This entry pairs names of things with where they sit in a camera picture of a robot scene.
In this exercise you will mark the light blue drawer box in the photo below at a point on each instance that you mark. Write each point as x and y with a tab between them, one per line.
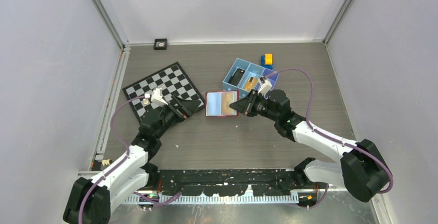
251	69
237	63

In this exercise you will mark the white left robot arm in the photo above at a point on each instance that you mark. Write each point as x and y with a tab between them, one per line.
93	200

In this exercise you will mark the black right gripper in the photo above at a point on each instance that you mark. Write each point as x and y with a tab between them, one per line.
246	106

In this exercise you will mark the small beige chess piece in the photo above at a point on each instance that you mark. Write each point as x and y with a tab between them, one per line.
106	162

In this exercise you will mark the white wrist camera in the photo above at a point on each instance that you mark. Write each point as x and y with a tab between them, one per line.
156	97
264	85

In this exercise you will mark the light blue middle drawer box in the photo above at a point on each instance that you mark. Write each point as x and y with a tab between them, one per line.
251	69

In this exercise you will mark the tan patterned card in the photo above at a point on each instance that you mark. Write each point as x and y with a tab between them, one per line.
227	99

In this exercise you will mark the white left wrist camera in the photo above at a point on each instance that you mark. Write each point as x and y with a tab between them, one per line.
156	97

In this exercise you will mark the light blue left drawer box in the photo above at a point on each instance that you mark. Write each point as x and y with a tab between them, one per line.
237	63

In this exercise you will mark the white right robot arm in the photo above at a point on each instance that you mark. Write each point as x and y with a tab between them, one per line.
357	166

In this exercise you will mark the purple drawer box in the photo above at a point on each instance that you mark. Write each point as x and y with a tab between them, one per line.
271	75

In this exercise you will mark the black square wall socket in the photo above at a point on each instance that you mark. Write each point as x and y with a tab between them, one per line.
160	44

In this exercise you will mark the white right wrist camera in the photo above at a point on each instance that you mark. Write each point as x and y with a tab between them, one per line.
264	85

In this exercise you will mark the red leather card holder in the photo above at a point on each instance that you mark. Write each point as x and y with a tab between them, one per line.
217	103

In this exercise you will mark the blue orange toy block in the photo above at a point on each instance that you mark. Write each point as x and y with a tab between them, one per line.
267	61

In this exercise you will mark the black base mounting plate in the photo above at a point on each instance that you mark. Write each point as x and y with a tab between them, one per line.
230	182

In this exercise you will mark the black card in drawer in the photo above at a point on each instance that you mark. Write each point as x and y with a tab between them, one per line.
236	77

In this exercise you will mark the black white chessboard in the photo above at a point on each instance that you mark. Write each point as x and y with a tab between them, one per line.
172	79

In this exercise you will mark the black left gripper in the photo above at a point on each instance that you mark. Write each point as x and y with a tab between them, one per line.
189	106

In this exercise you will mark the orange card in drawer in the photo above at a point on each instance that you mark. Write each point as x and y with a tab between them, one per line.
250	84

